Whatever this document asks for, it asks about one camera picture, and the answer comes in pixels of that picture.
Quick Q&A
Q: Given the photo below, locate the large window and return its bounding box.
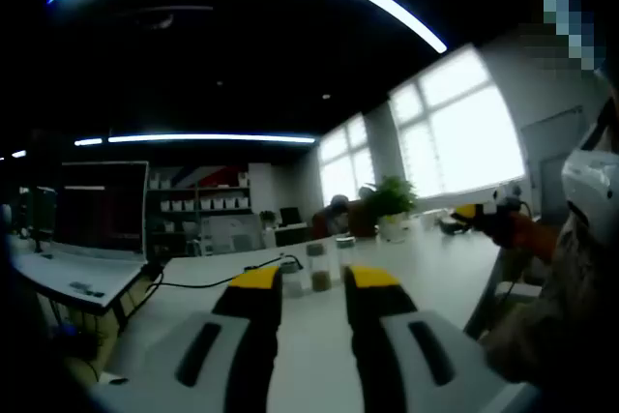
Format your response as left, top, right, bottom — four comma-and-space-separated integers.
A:
389, 44, 527, 201
317, 114, 377, 202

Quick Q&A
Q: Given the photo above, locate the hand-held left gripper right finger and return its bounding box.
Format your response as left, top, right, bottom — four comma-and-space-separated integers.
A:
342, 265, 541, 413

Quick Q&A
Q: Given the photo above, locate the brown paper bag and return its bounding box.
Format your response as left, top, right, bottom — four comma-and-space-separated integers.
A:
347, 199, 381, 239

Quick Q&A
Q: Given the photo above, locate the white panel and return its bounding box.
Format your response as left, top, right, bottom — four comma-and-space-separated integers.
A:
202, 213, 266, 255

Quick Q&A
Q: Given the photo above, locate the grey door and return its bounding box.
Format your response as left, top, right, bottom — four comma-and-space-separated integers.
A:
520, 105, 584, 225

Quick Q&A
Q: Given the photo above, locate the green potted plant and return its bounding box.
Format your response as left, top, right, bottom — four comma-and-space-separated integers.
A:
362, 174, 420, 244

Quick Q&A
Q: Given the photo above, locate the ceiling light strip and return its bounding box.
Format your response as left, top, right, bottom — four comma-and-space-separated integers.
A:
46, 0, 449, 54
74, 133, 317, 147

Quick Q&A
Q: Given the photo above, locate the person's right hand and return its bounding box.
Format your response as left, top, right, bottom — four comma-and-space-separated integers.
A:
485, 214, 534, 253

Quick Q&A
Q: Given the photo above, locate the black table cable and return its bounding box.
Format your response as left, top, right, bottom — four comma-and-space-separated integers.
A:
143, 252, 304, 294

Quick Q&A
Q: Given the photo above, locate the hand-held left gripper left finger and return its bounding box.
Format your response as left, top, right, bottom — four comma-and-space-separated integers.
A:
91, 265, 284, 413

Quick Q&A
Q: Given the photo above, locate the shelf with white bins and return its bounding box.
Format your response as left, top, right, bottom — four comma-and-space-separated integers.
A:
147, 165, 253, 259

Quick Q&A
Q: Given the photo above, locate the white laptop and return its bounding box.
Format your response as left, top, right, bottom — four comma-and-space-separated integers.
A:
12, 160, 151, 316

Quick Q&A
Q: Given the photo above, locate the white chest device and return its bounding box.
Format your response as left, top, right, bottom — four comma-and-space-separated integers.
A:
560, 136, 619, 246

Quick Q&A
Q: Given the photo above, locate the glass seasoning bottle steel lid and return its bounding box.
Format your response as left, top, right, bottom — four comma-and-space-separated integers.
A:
279, 259, 305, 299
335, 235, 358, 283
305, 242, 336, 292

